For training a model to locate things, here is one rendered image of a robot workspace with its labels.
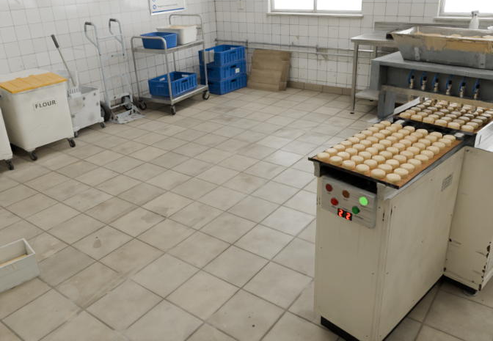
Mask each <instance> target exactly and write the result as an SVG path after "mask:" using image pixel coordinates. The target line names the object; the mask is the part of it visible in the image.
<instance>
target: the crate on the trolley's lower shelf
mask: <svg viewBox="0 0 493 341"><path fill-rule="evenodd" d="M182 75H188V76H186V77H183V76H182ZM169 77H170V84H171V91H172V97H176V96H178V95H181V94H183V93H184V92H188V91H190V90H192V89H195V88H196V87H197V74H196V73H188V72H180V71H173V72H171V73H169ZM161 78H165V79H164V80H162V81H160V79H161ZM148 85H149V91H150V94H151V95H155V96H161V97H168V98H170V96H169V84H168V77H167V74H164V75H162V76H158V77H155V78H152V79H150V80H148Z"/></svg>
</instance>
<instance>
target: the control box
mask: <svg viewBox="0 0 493 341"><path fill-rule="evenodd" d="M327 184H329V185H330V186H331V187H332V191H327V189H326V185H327ZM343 191H347V192H348V193H349V197H348V198H345V197H344V196H343ZM361 197H364V198H366V200H367V201H368V203H367V204H366V205H363V204H362V203H361V202H360V198H361ZM332 198H335V199H336V200H337V205H333V204H332V203H331V199H332ZM377 202H378V199H377V194H374V193H371V192H369V191H366V190H363V189H361V188H357V187H355V186H351V185H349V184H347V183H343V182H340V181H339V180H335V179H332V178H330V177H324V178H322V187H321V208H323V209H324V210H327V211H329V212H331V213H334V214H336V215H338V216H340V215H339V210H342V211H341V212H343V213H342V214H343V215H342V216H341V217H343V218H345V219H347V218H346V216H347V215H346V214H347V213H349V214H350V216H349V214H348V216H349V217H350V219H348V220H350V221H353V222H355V223H357V224H360V225H362V226H364V227H367V228H369V229H373V228H374V227H375V226H376V211H377ZM353 207H358V208H359V213H358V214H354V213H353V212H352V208H353Z"/></svg>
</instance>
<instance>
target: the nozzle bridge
mask: <svg viewBox="0 0 493 341"><path fill-rule="evenodd" d="M412 70H414V71H413V72H412V74H411V76H410V79H411V77H412V75H415V77H414V79H415V83H414V88H413V89H410V88H409V82H410V79H409V74H410V73H411V71H412ZM425 71H426V73H425V74H424V76H425V77H426V81H427V82H426V90H425V91H422V90H421V85H420V79H421V77H422V75H423V73H424V72H425ZM437 73H439V74H438V75H437V77H436V78H438V79H439V89H438V92H434V87H433V81H434V78H435V76H436V74H437ZM450 75H452V76H451V77H450V80H451V81H452V90H451V94H450V95H446V91H447V90H446V88H445V86H446V83H447V80H448V78H449V76H450ZM424 76H423V77H424ZM465 76H466V78H465V79H464V81H463V82H465V83H466V84H465V88H466V89H465V93H464V97H460V96H459V95H460V91H459V87H460V83H461V81H462V79H463V78H464V77H465ZM479 78H480V81H479V82H478V84H480V87H479V89H480V92H479V96H478V99H477V100H476V99H473V97H474V96H473V95H474V93H473V90H474V87H475V84H476V82H477V80H478V79H479ZM408 79H409V82H408ZM422 80H423V79H422ZM369 89H371V90H375V91H378V90H379V102H378V110H377V117H381V118H385V117H387V116H389V115H391V114H393V113H394V107H395V94H396V92H397V93H402V94H407V95H414V96H419V97H423V98H431V99H435V100H443V101H447V102H452V103H460V104H464V105H469V106H477V107H481V108H485V109H493V70H484V69H478V68H471V67H459V66H453V65H441V64H435V63H428V62H417V61H410V60H404V59H403V57H402V56H401V53H400V51H399V52H396V53H393V54H389V55H386V56H382V57H379V58H376V59H372V60H371V69H370V87H369Z"/></svg>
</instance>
